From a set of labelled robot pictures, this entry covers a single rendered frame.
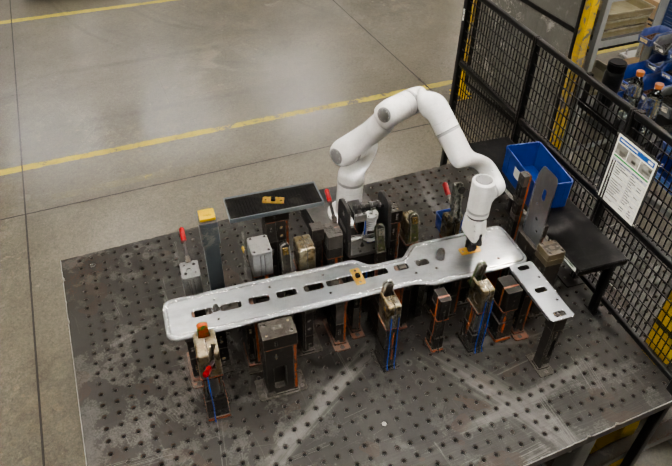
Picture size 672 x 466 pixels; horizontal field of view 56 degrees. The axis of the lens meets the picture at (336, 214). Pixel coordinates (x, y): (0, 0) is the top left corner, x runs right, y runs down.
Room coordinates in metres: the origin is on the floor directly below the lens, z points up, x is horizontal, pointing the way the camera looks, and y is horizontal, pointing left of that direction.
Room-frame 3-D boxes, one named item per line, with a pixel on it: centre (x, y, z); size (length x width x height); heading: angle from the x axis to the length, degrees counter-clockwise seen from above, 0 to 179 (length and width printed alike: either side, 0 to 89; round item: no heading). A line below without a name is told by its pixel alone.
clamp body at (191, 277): (1.61, 0.53, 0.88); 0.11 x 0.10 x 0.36; 19
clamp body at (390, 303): (1.50, -0.20, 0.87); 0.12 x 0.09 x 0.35; 19
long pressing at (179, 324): (1.63, -0.07, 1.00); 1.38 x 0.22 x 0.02; 109
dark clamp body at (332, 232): (1.82, 0.01, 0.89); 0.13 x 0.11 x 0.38; 19
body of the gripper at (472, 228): (1.80, -0.53, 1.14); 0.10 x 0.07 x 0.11; 19
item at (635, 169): (1.88, -1.08, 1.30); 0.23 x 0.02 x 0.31; 19
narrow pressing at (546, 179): (1.87, -0.78, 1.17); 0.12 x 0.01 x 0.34; 19
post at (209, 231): (1.80, 0.49, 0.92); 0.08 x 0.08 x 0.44; 19
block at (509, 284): (1.64, -0.66, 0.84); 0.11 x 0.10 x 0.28; 19
